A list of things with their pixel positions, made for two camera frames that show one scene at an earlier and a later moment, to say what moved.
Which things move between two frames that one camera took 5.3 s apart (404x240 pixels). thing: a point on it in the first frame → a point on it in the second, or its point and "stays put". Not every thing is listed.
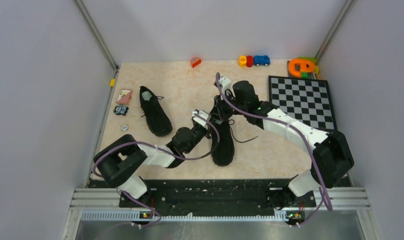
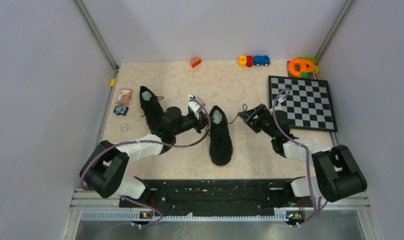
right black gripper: (218, 112) → (247, 116)
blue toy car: (261, 60) stays put
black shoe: (222, 152) stays put
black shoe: (157, 116) stays put
